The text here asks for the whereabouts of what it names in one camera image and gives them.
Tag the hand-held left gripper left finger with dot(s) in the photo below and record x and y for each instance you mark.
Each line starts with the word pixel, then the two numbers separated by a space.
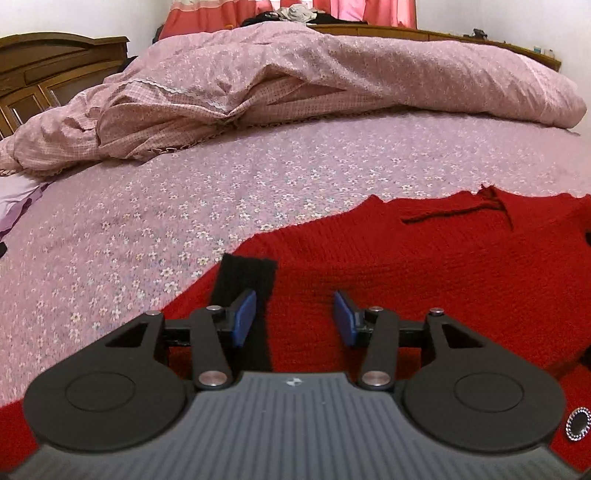
pixel 244 318

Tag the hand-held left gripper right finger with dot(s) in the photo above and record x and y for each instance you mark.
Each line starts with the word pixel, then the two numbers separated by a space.
pixel 345 318

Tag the red knitted sweater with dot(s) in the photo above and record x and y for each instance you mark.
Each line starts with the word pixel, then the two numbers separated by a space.
pixel 415 258

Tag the pile of clothes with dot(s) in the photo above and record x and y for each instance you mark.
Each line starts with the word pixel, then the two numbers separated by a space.
pixel 295 14

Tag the pink floral bed sheet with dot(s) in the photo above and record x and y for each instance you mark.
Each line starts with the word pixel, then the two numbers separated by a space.
pixel 184 207

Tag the pink floral duvet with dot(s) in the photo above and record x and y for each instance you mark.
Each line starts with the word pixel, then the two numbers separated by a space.
pixel 323 74

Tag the small black object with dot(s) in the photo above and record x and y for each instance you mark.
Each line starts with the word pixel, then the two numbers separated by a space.
pixel 2 250

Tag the light purple cloth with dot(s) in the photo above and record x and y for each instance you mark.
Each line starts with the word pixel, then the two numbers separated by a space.
pixel 16 201

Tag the wooden dresser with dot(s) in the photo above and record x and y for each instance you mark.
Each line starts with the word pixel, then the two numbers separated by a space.
pixel 443 38

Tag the red curtain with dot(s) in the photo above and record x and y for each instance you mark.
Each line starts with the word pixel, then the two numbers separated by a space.
pixel 207 14

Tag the small dark item on dresser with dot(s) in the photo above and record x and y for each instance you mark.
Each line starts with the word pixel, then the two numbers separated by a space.
pixel 479 33

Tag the wooden headboard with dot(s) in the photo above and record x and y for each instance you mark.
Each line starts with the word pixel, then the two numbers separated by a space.
pixel 41 74

